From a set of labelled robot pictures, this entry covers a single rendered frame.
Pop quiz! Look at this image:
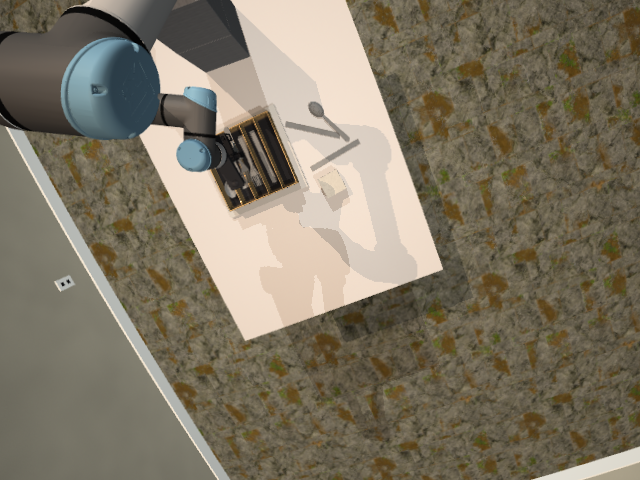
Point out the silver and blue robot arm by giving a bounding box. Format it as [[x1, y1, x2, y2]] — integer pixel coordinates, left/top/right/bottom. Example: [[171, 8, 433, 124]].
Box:
[[0, 0, 245, 191]]

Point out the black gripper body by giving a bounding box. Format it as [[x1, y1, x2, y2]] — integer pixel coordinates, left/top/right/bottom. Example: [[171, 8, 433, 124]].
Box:
[[216, 133, 240, 164]]

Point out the silver spoon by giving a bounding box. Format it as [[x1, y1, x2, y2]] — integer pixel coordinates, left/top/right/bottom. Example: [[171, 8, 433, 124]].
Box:
[[308, 102, 350, 141], [224, 182, 236, 198]]

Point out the brown divided tray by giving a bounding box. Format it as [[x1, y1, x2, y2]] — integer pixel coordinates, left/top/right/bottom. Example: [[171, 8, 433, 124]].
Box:
[[210, 111, 299, 212]]

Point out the grey flat bar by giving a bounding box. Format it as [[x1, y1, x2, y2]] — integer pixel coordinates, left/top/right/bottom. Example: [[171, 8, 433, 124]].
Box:
[[310, 139, 360, 172], [249, 130, 277, 183], [285, 121, 340, 138]]

